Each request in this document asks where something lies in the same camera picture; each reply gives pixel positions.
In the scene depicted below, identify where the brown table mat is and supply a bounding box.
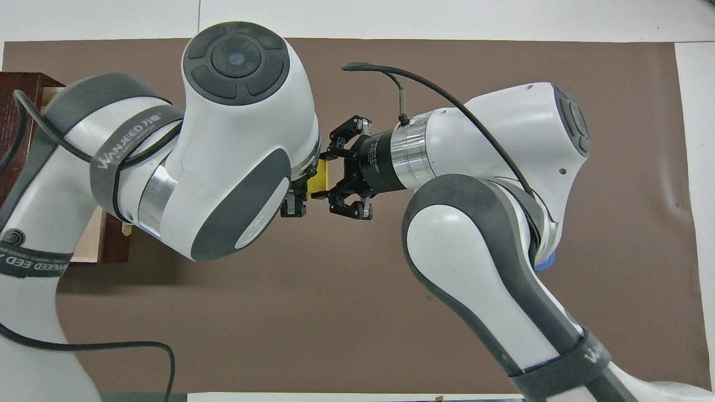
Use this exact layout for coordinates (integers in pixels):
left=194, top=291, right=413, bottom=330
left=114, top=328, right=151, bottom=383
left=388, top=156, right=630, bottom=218
left=0, top=37, right=713, bottom=394

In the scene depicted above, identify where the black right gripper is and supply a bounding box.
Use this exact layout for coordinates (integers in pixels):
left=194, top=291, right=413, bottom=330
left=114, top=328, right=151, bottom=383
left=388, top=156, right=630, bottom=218
left=311, top=115, right=407, bottom=220

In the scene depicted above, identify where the wooden drawer with white handle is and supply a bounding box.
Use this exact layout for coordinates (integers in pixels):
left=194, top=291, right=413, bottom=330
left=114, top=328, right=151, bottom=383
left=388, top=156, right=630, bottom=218
left=45, top=85, right=134, bottom=264

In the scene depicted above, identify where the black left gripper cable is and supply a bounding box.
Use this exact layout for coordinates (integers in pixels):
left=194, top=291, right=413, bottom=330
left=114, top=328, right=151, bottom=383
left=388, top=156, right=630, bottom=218
left=0, top=89, right=185, bottom=402

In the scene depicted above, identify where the yellow cube block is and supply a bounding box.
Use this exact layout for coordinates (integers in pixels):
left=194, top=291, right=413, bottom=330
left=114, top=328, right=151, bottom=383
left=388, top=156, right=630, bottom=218
left=306, top=159, right=330, bottom=197

